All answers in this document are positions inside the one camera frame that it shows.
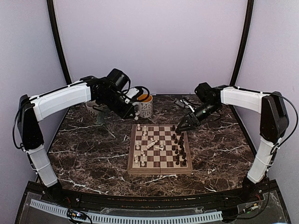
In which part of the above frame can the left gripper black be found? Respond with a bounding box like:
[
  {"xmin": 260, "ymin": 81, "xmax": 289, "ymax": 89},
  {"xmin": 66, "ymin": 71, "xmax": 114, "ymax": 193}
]
[{"xmin": 99, "ymin": 90, "xmax": 135, "ymax": 119}]

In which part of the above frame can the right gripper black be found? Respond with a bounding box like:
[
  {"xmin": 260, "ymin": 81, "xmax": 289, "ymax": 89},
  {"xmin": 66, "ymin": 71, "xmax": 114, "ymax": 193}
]
[{"xmin": 177, "ymin": 101, "xmax": 221, "ymax": 132}]

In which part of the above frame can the white chess queen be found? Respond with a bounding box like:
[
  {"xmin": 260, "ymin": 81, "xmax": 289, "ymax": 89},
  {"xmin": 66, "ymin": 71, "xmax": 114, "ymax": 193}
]
[{"xmin": 146, "ymin": 141, "xmax": 156, "ymax": 149}]

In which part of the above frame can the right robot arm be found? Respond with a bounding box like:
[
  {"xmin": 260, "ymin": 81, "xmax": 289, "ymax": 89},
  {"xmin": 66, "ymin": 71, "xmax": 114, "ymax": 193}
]
[{"xmin": 176, "ymin": 83, "xmax": 289, "ymax": 183}]

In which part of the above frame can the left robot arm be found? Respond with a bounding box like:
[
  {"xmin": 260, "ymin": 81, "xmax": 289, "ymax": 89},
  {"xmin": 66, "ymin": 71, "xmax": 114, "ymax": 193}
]
[{"xmin": 14, "ymin": 77, "xmax": 143, "ymax": 203}]

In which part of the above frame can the wooden chess board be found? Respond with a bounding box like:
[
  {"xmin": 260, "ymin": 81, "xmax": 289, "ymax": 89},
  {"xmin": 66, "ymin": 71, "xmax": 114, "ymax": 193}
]
[{"xmin": 127, "ymin": 124, "xmax": 193, "ymax": 175}]

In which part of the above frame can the white ceramic mug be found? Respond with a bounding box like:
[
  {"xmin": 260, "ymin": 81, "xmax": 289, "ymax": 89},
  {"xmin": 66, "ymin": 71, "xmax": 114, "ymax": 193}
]
[{"xmin": 85, "ymin": 101, "xmax": 103, "ymax": 124}]

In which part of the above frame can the yellow inside patterned mug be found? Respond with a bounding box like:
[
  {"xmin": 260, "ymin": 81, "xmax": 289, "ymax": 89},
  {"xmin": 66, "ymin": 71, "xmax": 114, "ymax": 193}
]
[{"xmin": 133, "ymin": 94, "xmax": 153, "ymax": 118}]

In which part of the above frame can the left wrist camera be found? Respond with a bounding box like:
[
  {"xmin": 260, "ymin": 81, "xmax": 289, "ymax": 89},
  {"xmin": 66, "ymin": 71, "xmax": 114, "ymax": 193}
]
[{"xmin": 107, "ymin": 68, "xmax": 130, "ymax": 90}]

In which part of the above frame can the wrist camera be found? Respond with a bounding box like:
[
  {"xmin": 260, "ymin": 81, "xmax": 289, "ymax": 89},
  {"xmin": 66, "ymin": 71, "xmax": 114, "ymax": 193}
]
[
  {"xmin": 194, "ymin": 82, "xmax": 214, "ymax": 103},
  {"xmin": 107, "ymin": 68, "xmax": 130, "ymax": 90}
]

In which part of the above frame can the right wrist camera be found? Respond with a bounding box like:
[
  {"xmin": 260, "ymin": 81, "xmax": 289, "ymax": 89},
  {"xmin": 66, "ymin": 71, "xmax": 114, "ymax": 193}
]
[{"xmin": 194, "ymin": 82, "xmax": 214, "ymax": 103}]

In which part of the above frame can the black frame post right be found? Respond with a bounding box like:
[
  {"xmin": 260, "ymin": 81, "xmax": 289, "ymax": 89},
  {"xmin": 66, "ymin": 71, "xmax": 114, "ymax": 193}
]
[{"xmin": 229, "ymin": 0, "xmax": 254, "ymax": 85}]

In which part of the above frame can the black frame post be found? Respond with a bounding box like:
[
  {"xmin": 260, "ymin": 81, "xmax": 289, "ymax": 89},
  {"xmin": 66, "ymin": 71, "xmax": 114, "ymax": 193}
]
[
  {"xmin": 46, "ymin": 0, "xmax": 71, "ymax": 84},
  {"xmin": 229, "ymin": 0, "xmax": 254, "ymax": 85}
]

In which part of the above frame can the black frame post left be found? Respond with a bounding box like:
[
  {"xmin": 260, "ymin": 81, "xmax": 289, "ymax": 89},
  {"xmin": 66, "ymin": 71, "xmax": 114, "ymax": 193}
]
[{"xmin": 46, "ymin": 0, "xmax": 71, "ymax": 84}]

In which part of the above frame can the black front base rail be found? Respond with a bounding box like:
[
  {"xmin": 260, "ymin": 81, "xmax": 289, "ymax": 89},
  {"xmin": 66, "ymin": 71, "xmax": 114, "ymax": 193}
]
[{"xmin": 23, "ymin": 181, "xmax": 278, "ymax": 210}]

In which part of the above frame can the white cable duct strip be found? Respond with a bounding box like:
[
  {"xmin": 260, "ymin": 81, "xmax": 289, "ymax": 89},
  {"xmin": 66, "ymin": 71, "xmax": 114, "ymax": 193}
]
[{"xmin": 29, "ymin": 199, "xmax": 223, "ymax": 224}]

